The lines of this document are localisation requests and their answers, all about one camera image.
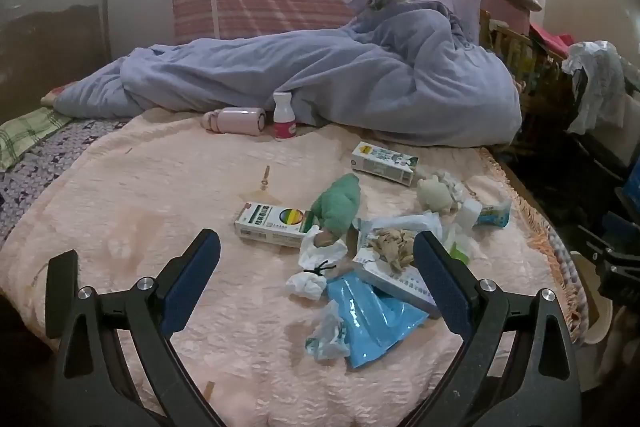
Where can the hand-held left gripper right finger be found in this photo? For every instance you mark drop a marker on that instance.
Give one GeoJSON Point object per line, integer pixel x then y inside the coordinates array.
{"type": "Point", "coordinates": [445, 282]}

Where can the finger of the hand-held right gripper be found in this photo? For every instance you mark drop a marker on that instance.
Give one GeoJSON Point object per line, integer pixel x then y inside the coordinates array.
{"type": "Point", "coordinates": [600, 242]}

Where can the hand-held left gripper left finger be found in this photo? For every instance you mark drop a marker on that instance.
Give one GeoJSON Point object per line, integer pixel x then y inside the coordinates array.
{"type": "Point", "coordinates": [190, 279]}

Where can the cream plastic bucket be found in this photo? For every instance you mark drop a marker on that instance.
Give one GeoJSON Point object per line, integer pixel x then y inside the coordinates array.
{"type": "Point", "coordinates": [595, 307]}

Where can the white blue medicine box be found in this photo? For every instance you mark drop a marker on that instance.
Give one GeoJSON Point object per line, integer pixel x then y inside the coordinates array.
{"type": "Point", "coordinates": [395, 284]}

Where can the blue plastic packet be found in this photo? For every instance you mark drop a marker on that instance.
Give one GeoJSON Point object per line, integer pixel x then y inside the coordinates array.
{"type": "Point", "coordinates": [370, 327]}

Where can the green wrapper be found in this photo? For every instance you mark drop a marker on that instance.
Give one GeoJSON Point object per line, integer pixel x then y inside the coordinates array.
{"type": "Point", "coordinates": [460, 254]}

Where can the brown peel scraps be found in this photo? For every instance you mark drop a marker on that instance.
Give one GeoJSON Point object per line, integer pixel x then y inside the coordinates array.
{"type": "Point", "coordinates": [392, 249]}

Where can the small white blue carton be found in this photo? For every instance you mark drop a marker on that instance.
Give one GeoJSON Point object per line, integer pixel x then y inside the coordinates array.
{"type": "Point", "coordinates": [487, 214]}

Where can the cream turtle toy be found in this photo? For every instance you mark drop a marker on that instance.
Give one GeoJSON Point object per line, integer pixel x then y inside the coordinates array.
{"type": "Point", "coordinates": [434, 196]}

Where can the white rainbow-print medicine box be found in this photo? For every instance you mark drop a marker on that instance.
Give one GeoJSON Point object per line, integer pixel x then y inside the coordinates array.
{"type": "Point", "coordinates": [265, 224]}

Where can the crumpled white tissue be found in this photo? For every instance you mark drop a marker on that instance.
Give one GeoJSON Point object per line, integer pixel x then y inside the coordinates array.
{"type": "Point", "coordinates": [320, 252]}
{"type": "Point", "coordinates": [305, 284]}
{"type": "Point", "coordinates": [454, 187]}

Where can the pink fringed blanket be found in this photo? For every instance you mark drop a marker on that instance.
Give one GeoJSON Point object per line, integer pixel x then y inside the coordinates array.
{"type": "Point", "coordinates": [150, 187]}

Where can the green plush cloth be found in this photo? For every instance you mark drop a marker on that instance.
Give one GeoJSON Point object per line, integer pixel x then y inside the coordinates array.
{"type": "Point", "coordinates": [340, 207]}

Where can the crumpled clear wrapper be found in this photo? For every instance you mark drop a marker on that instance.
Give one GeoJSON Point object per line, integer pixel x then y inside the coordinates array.
{"type": "Point", "coordinates": [327, 337]}

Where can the white green milk carton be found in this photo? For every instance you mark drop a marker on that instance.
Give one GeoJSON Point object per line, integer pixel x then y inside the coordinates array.
{"type": "Point", "coordinates": [380, 162]}

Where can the pink bottle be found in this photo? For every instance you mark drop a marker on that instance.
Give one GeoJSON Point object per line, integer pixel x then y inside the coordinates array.
{"type": "Point", "coordinates": [240, 121]}

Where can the white plastic bag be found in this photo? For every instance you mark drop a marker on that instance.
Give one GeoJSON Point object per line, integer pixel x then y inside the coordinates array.
{"type": "Point", "coordinates": [595, 72]}

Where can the white red-label medicine bottle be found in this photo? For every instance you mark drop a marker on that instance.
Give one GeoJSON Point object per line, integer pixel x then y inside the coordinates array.
{"type": "Point", "coordinates": [284, 119]}

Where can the red cloth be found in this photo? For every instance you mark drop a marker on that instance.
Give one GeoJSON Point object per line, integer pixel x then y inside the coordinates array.
{"type": "Point", "coordinates": [550, 38]}

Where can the green plaid cloth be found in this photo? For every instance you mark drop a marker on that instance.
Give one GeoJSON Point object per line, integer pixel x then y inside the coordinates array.
{"type": "Point", "coordinates": [25, 132]}

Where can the wooden crib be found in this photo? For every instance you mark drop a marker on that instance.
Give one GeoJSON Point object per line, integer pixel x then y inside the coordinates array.
{"type": "Point", "coordinates": [505, 42]}

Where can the lavender quilt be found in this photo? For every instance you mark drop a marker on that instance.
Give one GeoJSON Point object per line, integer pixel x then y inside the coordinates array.
{"type": "Point", "coordinates": [300, 72]}

